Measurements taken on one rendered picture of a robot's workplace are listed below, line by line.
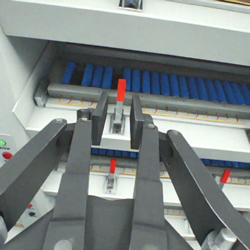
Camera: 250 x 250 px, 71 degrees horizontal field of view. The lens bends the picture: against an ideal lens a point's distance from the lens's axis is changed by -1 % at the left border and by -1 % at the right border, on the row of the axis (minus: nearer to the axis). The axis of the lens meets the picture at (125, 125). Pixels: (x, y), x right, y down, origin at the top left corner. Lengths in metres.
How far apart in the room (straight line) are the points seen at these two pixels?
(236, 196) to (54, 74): 0.54
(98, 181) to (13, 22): 0.36
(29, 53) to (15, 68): 0.05
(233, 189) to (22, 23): 0.57
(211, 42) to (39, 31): 0.22
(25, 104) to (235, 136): 0.39
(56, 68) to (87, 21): 0.21
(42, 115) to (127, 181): 0.26
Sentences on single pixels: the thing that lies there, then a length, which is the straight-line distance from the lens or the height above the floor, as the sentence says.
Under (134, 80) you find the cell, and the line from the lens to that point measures 0.38.
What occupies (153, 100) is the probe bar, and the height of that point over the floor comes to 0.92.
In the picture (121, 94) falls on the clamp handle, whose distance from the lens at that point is 0.29.
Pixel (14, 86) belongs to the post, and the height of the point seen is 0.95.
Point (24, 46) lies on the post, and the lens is 0.34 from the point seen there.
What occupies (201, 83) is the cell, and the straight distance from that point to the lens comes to 0.43.
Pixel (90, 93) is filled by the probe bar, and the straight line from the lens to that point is 0.34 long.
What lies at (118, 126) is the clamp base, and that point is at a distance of 0.32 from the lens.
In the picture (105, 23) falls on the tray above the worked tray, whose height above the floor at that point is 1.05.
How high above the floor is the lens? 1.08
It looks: 37 degrees down
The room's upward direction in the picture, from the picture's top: 8 degrees clockwise
